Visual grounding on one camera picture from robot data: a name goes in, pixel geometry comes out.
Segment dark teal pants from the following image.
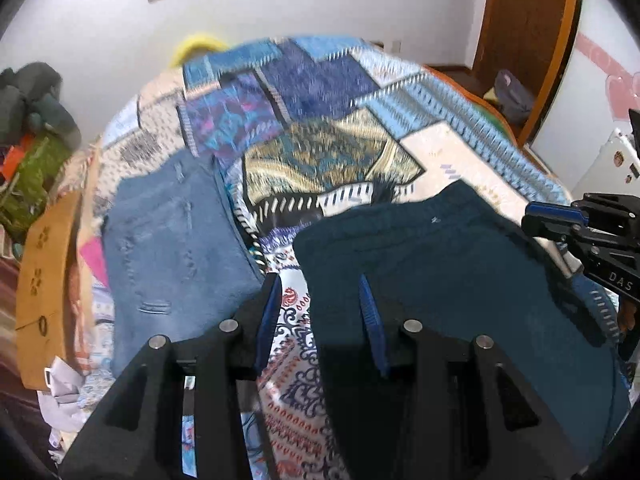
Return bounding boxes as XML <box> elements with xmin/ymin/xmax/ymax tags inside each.
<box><xmin>293</xmin><ymin>181</ymin><xmax>630</xmax><ymax>479</ymax></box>

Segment silver white suitcase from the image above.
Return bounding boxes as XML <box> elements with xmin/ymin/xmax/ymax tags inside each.
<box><xmin>572</xmin><ymin>129</ymin><xmax>640</xmax><ymax>200</ymax></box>

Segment grey white crumpled cloth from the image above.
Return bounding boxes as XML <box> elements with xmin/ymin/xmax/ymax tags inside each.
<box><xmin>37</xmin><ymin>356</ymin><xmax>87</xmax><ymax>434</ymax></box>

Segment white small electronic device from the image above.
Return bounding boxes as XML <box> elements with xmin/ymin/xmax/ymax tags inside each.
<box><xmin>43</xmin><ymin>367</ymin><xmax>54</xmax><ymax>390</ymax></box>

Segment grey backpack on floor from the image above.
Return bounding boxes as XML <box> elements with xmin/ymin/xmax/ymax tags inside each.
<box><xmin>494</xmin><ymin>70</ymin><xmax>535</xmax><ymax>126</ymax></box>

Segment pink curtain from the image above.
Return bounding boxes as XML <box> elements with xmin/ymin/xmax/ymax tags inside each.
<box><xmin>0</xmin><ymin>259</ymin><xmax>24</xmax><ymax>400</ymax></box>

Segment tan plush blanket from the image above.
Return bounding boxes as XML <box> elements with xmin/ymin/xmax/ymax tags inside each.
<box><xmin>63</xmin><ymin>144</ymin><xmax>101</xmax><ymax>375</ymax></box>

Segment folded blue denim jeans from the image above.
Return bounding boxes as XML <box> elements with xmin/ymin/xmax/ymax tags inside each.
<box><xmin>102</xmin><ymin>151</ymin><xmax>264</xmax><ymax>375</ymax></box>

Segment magenta cloth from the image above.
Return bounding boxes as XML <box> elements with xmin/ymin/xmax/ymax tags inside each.
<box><xmin>79</xmin><ymin>236</ymin><xmax>108</xmax><ymax>287</ymax></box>

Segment patchwork patterned bedspread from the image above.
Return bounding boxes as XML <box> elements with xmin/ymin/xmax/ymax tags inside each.
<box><xmin>49</xmin><ymin>34</ymin><xmax>624</xmax><ymax>480</ymax></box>

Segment green bag with clutter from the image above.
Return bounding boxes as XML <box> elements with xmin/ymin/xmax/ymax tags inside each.
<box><xmin>1</xmin><ymin>134</ymin><xmax>72</xmax><ymax>243</ymax></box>

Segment grey stuffed toy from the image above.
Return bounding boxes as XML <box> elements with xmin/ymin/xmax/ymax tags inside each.
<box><xmin>1</xmin><ymin>62</ymin><xmax>81</xmax><ymax>151</ymax></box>

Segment yellow round object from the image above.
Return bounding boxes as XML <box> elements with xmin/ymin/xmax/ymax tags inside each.
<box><xmin>169</xmin><ymin>32</ymin><xmax>229</xmax><ymax>68</ymax></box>

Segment brown wooden door frame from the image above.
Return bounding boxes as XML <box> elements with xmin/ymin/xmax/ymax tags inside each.
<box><xmin>472</xmin><ymin>0</ymin><xmax>580</xmax><ymax>146</ymax></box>

